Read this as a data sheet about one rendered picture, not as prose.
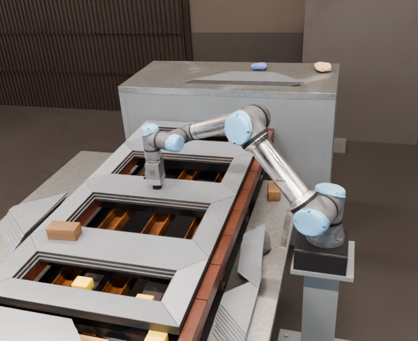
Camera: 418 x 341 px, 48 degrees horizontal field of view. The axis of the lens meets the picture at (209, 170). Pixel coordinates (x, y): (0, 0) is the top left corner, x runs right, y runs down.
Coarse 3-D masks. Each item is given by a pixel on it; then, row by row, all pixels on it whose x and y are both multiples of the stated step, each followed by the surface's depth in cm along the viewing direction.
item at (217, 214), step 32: (160, 128) 281; (128, 160) 247; (192, 160) 244; (224, 160) 240; (96, 192) 215; (224, 224) 188; (32, 256) 176; (64, 256) 175; (96, 320) 149; (128, 320) 145
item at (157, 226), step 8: (184, 176) 257; (192, 176) 259; (152, 216) 217; (160, 216) 225; (168, 216) 217; (152, 224) 217; (160, 224) 219; (168, 224) 217; (144, 232) 209; (152, 232) 214; (160, 232) 207; (112, 280) 182; (120, 280) 186; (128, 280) 179; (136, 280) 185; (104, 288) 176; (112, 288) 182; (120, 288) 181; (128, 288) 178; (96, 336) 156
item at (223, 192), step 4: (220, 188) 211; (224, 188) 211; (228, 188) 211; (220, 192) 208; (224, 192) 208; (228, 192) 208; (216, 196) 205; (220, 196) 205; (224, 196) 205; (228, 196) 205; (212, 200) 203; (216, 200) 202
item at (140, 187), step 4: (140, 180) 223; (144, 180) 222; (136, 184) 219; (140, 184) 219; (144, 184) 219; (132, 188) 216; (136, 188) 216; (140, 188) 216; (144, 188) 216; (128, 192) 213; (132, 192) 213; (136, 192) 213; (140, 192) 212; (144, 192) 212; (140, 196) 209
